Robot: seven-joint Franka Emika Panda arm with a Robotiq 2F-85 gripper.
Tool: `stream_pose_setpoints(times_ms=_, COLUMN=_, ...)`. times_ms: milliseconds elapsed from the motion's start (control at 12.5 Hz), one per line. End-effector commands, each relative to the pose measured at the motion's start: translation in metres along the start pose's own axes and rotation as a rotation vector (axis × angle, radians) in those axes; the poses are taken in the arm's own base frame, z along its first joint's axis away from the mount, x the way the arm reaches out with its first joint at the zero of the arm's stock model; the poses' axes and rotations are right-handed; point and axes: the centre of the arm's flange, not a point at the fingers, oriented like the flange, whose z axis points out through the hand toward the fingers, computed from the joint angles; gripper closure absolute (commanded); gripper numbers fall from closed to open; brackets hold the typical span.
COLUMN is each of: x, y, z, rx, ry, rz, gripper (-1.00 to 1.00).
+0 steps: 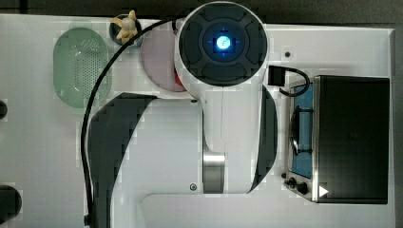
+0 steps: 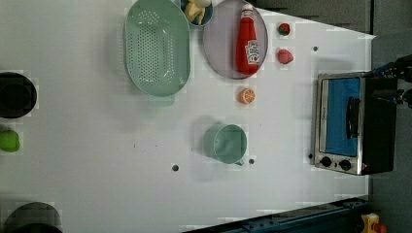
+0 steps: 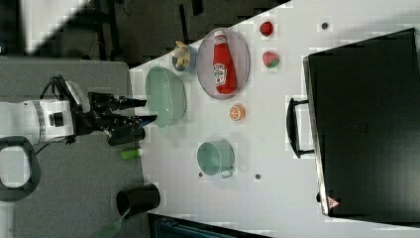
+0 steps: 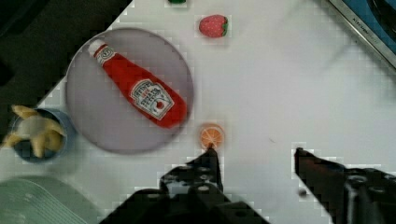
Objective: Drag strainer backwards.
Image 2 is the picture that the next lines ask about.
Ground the green cylinder object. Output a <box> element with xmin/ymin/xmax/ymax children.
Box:
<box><xmin>0</xmin><ymin>130</ymin><xmax>20</xmax><ymax>152</ymax></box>

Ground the green oval plastic strainer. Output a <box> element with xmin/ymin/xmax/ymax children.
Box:
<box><xmin>124</xmin><ymin>0</ymin><xmax>190</xmax><ymax>97</ymax></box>

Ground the black toaster oven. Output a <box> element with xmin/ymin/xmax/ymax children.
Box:
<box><xmin>314</xmin><ymin>73</ymin><xmax>397</xmax><ymax>176</ymax></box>

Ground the grey round plate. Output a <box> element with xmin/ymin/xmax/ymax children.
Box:
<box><xmin>202</xmin><ymin>0</ymin><xmax>269</xmax><ymax>81</ymax></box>

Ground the green plastic cup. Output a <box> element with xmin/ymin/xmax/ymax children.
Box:
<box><xmin>202</xmin><ymin>123</ymin><xmax>248</xmax><ymax>166</ymax></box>

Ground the black cylinder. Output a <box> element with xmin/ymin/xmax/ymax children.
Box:
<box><xmin>0</xmin><ymin>72</ymin><xmax>37</xmax><ymax>118</ymax></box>

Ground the peeled toy banana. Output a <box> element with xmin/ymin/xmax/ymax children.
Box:
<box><xmin>184</xmin><ymin>0</ymin><xmax>212</xmax><ymax>25</ymax></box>

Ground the red ketchup bottle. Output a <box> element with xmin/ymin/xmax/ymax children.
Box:
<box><xmin>235</xmin><ymin>4</ymin><xmax>259</xmax><ymax>76</ymax></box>

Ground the dark round object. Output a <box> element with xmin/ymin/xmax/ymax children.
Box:
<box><xmin>4</xmin><ymin>202</ymin><xmax>63</xmax><ymax>233</ymax></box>

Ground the dark red toy strawberry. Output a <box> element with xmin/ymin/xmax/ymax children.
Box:
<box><xmin>278</xmin><ymin>23</ymin><xmax>291</xmax><ymax>36</ymax></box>

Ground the blue bowl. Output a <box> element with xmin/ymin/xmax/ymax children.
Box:
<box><xmin>180</xmin><ymin>0</ymin><xmax>213</xmax><ymax>26</ymax></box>

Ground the pink toy strawberry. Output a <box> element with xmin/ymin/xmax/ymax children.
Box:
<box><xmin>277</xmin><ymin>49</ymin><xmax>294</xmax><ymax>64</ymax></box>

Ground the orange slice toy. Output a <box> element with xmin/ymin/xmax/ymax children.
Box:
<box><xmin>239</xmin><ymin>88</ymin><xmax>256</xmax><ymax>105</ymax></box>

